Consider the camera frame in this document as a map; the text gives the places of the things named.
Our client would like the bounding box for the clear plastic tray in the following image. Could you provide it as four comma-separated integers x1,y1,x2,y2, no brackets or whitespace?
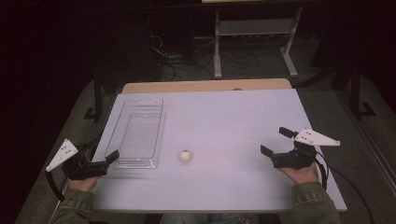
105,98,167,171

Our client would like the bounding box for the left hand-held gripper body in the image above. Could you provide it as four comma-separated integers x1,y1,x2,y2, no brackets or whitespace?
46,138,110,181

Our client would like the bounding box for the left hand-held gripper black cable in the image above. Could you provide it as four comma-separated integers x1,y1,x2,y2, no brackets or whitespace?
45,170,66,203

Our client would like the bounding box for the metal floor rail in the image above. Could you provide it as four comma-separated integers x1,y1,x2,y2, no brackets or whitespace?
358,118,396,197

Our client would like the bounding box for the wooden table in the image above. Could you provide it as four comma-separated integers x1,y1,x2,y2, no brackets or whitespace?
120,77,293,95

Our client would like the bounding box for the person's right hand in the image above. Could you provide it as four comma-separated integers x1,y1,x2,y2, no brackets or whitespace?
278,161,320,186

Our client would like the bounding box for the tangle of floor cables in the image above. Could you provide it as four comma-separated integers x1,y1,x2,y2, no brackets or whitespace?
148,34,260,82

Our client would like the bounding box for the right hand-held gripper black cable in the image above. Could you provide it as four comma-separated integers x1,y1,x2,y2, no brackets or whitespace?
314,150,376,224

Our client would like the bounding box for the black metal stand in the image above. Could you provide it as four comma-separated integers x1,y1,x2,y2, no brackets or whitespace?
83,71,106,122
349,62,376,120

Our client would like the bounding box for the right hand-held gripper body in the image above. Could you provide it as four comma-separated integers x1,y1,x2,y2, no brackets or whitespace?
270,128,341,171

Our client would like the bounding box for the white metal desk frame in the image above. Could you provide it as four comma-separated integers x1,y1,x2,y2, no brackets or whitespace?
201,0,304,79

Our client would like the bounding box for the person's left hand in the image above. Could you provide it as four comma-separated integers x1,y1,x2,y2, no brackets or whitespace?
67,175,102,194

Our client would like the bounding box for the hand-held gripper black cable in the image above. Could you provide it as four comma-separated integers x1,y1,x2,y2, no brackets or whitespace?
314,150,376,224
45,170,66,203

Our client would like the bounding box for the white ball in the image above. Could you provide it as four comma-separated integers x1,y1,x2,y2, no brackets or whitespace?
178,149,192,163

